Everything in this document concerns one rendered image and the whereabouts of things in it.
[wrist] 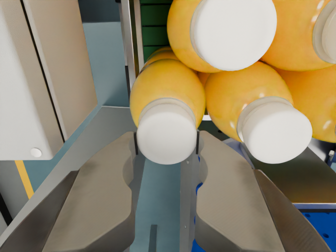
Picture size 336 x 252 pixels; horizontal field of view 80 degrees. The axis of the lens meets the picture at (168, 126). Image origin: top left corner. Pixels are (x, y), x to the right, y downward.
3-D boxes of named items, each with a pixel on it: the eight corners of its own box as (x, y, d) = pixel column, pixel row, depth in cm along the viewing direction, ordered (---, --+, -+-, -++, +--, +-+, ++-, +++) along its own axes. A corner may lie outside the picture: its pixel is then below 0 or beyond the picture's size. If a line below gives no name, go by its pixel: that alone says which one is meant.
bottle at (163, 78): (136, 61, 30) (94, 111, 13) (178, 35, 28) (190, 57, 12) (160, 100, 33) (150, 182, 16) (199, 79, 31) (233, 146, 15)
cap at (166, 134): (128, 118, 14) (122, 131, 12) (178, 92, 13) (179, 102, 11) (157, 159, 15) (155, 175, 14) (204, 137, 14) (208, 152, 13)
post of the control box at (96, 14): (142, 20, 107) (8, 25, 19) (141, 11, 105) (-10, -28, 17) (149, 20, 107) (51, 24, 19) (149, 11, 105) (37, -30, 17)
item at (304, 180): (237, 153, 34) (270, 218, 23) (239, 141, 33) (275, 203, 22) (297, 153, 34) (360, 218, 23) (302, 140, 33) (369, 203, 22)
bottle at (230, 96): (243, 83, 31) (325, 155, 15) (199, 97, 32) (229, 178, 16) (235, 36, 28) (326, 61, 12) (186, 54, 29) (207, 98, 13)
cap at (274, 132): (299, 142, 15) (315, 157, 13) (245, 156, 15) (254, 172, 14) (297, 93, 13) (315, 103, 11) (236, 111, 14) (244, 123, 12)
